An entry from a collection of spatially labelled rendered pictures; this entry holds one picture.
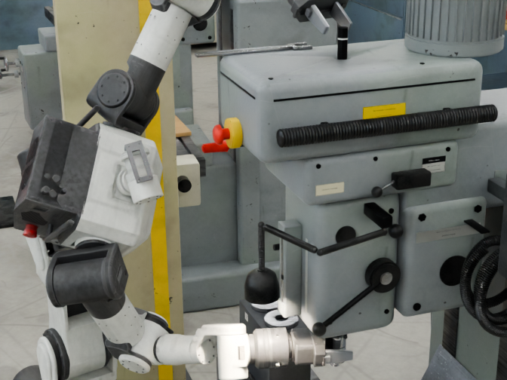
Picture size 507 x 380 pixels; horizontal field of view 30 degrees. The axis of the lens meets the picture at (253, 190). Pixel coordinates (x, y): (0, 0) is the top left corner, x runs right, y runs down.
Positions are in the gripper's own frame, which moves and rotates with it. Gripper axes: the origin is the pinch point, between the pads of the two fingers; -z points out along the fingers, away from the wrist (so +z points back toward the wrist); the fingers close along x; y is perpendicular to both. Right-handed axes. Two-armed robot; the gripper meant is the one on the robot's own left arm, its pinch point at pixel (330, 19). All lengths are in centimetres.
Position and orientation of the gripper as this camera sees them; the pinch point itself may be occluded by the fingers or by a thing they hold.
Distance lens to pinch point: 191.7
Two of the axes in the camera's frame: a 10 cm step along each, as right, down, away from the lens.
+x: -8.4, 2.1, -5.0
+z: -4.8, -7.2, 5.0
